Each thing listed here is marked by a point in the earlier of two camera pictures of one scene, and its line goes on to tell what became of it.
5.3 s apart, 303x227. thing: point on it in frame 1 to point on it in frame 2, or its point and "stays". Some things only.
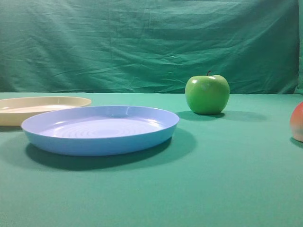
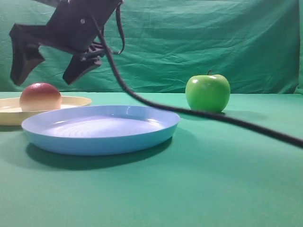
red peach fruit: x=296 y=122 to x=40 y=97
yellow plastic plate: x=14 y=111 stays
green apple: x=207 y=94 stays
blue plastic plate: x=99 y=130 stays
